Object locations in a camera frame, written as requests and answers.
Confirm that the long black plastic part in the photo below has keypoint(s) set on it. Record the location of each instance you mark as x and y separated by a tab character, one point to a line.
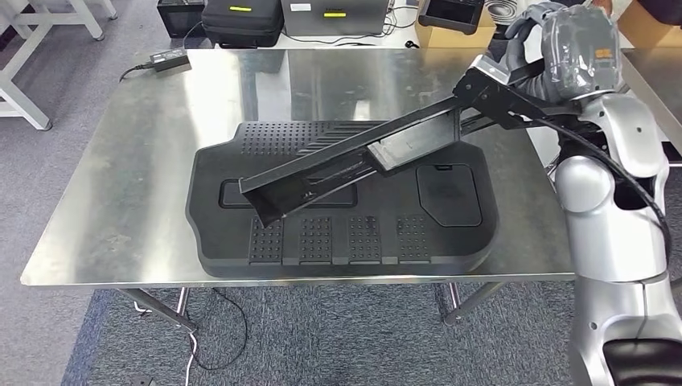
415	141

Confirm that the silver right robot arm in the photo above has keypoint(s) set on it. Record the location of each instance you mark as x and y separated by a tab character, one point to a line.
607	240

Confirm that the stainless steel workbench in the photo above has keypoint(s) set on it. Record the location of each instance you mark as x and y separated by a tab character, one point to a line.
133	186
655	80

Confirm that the large black engine cover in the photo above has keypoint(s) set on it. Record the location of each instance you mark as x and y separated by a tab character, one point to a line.
383	202

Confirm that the grey case with yellow label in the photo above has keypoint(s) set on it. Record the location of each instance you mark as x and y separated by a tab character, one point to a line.
335	21

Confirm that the open cardboard box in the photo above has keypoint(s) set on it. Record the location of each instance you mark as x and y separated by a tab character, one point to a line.
453	38

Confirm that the black case with yellow label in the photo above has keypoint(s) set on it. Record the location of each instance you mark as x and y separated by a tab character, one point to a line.
242	24

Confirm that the black controller with screen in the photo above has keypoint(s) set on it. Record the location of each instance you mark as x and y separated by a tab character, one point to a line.
450	13

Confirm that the black power adapter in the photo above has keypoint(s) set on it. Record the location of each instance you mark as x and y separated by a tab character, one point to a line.
170	59

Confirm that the small black box appliance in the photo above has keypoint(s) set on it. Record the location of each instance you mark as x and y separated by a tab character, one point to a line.
181	18

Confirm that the white table leg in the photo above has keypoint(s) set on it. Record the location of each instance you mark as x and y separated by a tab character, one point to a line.
26	104

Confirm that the closed cardboard box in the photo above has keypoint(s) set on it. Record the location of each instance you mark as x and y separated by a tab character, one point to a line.
645	32

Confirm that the black item on cardboard box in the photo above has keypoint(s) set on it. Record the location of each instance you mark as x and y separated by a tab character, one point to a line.
663	10

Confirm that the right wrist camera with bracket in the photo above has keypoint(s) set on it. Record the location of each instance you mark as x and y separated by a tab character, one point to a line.
490	101

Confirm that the white table frame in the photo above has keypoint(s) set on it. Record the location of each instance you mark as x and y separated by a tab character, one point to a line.
85	18

